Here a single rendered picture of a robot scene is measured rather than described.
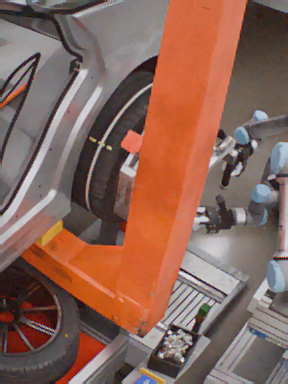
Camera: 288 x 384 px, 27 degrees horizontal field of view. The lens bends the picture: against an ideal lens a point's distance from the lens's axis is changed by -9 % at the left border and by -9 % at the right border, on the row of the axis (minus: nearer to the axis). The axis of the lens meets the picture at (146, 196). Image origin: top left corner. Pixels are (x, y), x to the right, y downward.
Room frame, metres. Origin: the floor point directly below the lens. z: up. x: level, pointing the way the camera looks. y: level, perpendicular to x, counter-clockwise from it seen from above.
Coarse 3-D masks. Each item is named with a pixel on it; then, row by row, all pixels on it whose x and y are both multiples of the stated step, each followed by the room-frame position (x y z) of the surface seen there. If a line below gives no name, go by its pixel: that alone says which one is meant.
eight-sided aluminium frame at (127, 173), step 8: (128, 160) 1.87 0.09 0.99; (128, 168) 1.84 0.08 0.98; (136, 168) 1.84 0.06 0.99; (120, 176) 1.84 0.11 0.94; (128, 176) 1.83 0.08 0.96; (120, 184) 1.84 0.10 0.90; (128, 184) 1.82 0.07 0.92; (120, 192) 1.84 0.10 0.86; (128, 192) 1.82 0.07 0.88; (120, 200) 1.84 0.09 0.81; (128, 200) 1.82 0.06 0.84; (120, 208) 1.84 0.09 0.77; (128, 208) 1.82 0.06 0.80; (120, 216) 1.83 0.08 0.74
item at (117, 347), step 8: (120, 336) 1.46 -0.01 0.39; (112, 344) 1.41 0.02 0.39; (120, 344) 1.42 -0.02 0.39; (128, 344) 1.47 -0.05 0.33; (104, 352) 1.35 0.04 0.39; (112, 352) 1.36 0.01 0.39; (120, 352) 1.41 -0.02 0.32; (96, 360) 1.30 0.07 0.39; (104, 360) 1.31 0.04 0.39; (112, 360) 1.36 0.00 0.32; (88, 368) 1.24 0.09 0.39; (96, 368) 1.25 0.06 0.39; (104, 368) 1.31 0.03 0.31; (80, 376) 1.19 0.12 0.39; (88, 376) 1.20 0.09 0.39; (96, 376) 1.25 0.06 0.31
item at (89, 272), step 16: (64, 240) 1.69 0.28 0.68; (80, 240) 1.71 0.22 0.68; (32, 256) 1.64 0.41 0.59; (48, 256) 1.60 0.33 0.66; (64, 256) 1.61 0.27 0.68; (80, 256) 1.60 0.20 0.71; (96, 256) 1.58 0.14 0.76; (112, 256) 1.55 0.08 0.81; (48, 272) 1.60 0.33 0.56; (64, 272) 1.56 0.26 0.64; (80, 272) 1.54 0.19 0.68; (96, 272) 1.52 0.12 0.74; (112, 272) 1.49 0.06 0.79; (64, 288) 1.56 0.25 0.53; (80, 288) 1.52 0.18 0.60; (96, 288) 1.49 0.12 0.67; (112, 288) 1.48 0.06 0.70; (96, 304) 1.48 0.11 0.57; (112, 304) 1.45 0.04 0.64
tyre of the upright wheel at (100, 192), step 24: (144, 72) 2.28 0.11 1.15; (120, 96) 2.05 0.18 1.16; (144, 96) 2.06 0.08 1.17; (96, 120) 1.96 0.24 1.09; (120, 120) 1.95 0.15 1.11; (144, 120) 1.99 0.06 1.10; (96, 144) 1.89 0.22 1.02; (120, 144) 1.88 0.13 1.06; (96, 168) 1.85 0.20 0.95; (72, 192) 1.88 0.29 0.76; (96, 192) 1.81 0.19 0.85; (96, 216) 1.89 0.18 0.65
